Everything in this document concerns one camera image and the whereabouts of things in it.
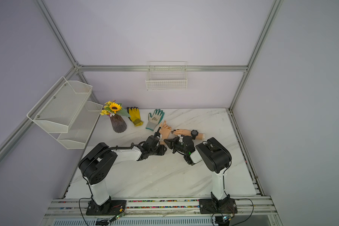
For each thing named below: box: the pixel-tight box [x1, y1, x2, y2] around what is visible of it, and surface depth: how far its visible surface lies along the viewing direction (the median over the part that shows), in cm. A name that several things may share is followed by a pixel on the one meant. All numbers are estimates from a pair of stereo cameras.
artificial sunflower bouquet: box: [99, 99, 131, 118], surface depth 90 cm
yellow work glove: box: [126, 106, 144, 127], surface depth 116 cm
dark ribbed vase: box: [109, 113, 128, 134], surface depth 104 cm
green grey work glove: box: [145, 108, 165, 132], surface depth 114 cm
